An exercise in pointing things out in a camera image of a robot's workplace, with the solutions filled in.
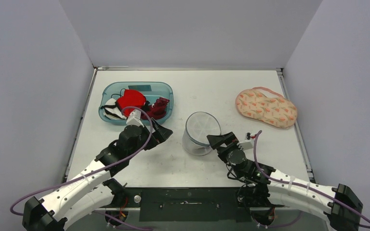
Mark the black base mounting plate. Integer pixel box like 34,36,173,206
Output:
92,187,285,223

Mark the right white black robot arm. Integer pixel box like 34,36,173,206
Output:
207,132,363,231

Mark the peach floral padded bra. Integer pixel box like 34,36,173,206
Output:
235,87,298,129

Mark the dark red lace bra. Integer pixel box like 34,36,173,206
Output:
141,97,170,120

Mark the purple cable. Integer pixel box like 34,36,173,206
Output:
252,130,370,229
10,106,154,217

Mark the teal plastic bin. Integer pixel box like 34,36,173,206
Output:
98,81,174,126

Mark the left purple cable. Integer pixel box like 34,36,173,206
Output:
10,106,154,217

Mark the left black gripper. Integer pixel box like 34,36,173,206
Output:
128,118,172,158

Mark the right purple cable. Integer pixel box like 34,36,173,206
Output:
252,130,370,229

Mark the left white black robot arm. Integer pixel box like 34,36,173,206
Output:
22,119,173,231

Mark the white black bra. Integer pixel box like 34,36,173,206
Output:
100,98,127,120

